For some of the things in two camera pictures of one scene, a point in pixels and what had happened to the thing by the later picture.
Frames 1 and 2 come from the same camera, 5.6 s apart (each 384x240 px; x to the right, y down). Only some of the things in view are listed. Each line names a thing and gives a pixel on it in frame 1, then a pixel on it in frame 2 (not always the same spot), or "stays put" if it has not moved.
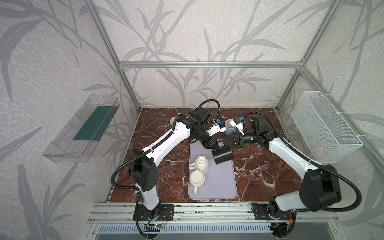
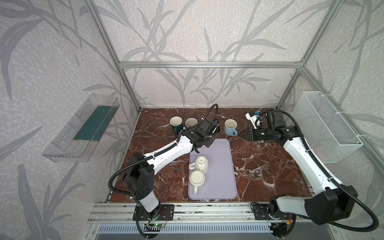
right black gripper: x=237 y=140 -> x=249 y=134
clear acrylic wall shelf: x=76 y=141 stays put
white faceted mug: x=201 y=164 stays put
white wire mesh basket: x=327 y=136 stays put
